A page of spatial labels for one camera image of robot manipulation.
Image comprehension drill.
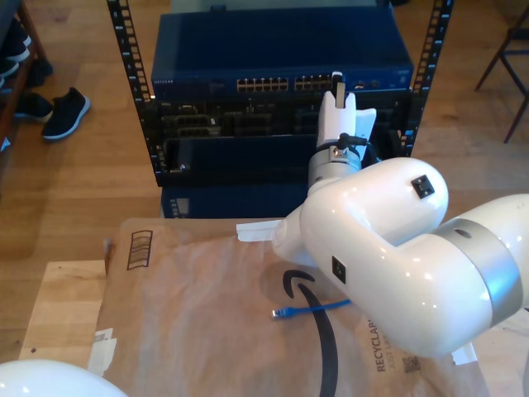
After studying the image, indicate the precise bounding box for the dark shoe white sole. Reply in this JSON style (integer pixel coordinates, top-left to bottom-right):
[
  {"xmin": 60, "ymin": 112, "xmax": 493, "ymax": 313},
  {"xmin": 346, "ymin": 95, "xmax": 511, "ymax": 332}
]
[
  {"xmin": 2, "ymin": 18, "xmax": 33, "ymax": 62},
  {"xmin": 42, "ymin": 86, "xmax": 92, "ymax": 142},
  {"xmin": 0, "ymin": 57, "xmax": 21, "ymax": 79},
  {"xmin": 14, "ymin": 93, "xmax": 54, "ymax": 124}
]

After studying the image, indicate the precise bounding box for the black rack frame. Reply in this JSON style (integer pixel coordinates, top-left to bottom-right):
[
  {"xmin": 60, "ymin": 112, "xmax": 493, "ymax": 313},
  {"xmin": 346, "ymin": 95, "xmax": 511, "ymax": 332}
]
[{"xmin": 106, "ymin": 0, "xmax": 455, "ymax": 188}]

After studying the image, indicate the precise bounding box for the white paper label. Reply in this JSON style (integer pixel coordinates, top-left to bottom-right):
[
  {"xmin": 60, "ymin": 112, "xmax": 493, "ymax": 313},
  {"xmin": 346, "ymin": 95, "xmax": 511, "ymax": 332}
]
[
  {"xmin": 452, "ymin": 342, "xmax": 479, "ymax": 367},
  {"xmin": 85, "ymin": 328, "xmax": 117, "ymax": 380}
]

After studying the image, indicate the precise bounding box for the blue network switch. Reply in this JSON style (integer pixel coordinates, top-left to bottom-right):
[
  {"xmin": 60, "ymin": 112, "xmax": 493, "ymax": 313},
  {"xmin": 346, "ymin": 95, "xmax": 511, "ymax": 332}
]
[{"xmin": 150, "ymin": 7, "xmax": 416, "ymax": 100}]

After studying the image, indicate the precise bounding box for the black server unit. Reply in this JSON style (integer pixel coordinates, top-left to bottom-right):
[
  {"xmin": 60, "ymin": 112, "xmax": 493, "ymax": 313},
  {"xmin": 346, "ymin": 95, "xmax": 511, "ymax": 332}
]
[{"xmin": 155, "ymin": 98, "xmax": 414, "ymax": 137}]

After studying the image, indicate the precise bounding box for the black metal chair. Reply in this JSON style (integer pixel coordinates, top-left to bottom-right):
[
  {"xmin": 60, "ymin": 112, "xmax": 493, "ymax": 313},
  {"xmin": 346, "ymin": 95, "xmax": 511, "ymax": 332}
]
[{"xmin": 474, "ymin": 7, "xmax": 529, "ymax": 144}]

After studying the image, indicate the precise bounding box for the wooden shoe shelf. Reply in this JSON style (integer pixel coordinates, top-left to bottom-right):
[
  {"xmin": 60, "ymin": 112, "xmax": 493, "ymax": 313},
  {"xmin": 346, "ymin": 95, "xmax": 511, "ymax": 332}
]
[{"xmin": 0, "ymin": 0, "xmax": 47, "ymax": 141}]

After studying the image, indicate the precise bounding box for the blue network cable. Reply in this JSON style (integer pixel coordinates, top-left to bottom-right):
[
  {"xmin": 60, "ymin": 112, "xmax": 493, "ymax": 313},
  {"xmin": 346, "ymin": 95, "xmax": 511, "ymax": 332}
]
[{"xmin": 270, "ymin": 298, "xmax": 355, "ymax": 320}]

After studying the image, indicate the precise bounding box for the black gripper power cable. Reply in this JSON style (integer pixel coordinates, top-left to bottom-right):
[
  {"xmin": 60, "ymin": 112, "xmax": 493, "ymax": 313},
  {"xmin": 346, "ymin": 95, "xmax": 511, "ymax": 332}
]
[{"xmin": 335, "ymin": 132, "xmax": 380, "ymax": 163}]

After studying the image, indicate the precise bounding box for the brown packing paper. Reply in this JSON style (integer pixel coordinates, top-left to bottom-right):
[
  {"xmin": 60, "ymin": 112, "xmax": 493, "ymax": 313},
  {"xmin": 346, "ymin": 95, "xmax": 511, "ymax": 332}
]
[{"xmin": 84, "ymin": 217, "xmax": 493, "ymax": 397}]

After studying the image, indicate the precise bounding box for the white tape strip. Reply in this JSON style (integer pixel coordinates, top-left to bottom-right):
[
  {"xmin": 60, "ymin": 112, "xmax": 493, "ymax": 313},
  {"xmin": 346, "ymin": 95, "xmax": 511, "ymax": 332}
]
[{"xmin": 236, "ymin": 221, "xmax": 283, "ymax": 243}]

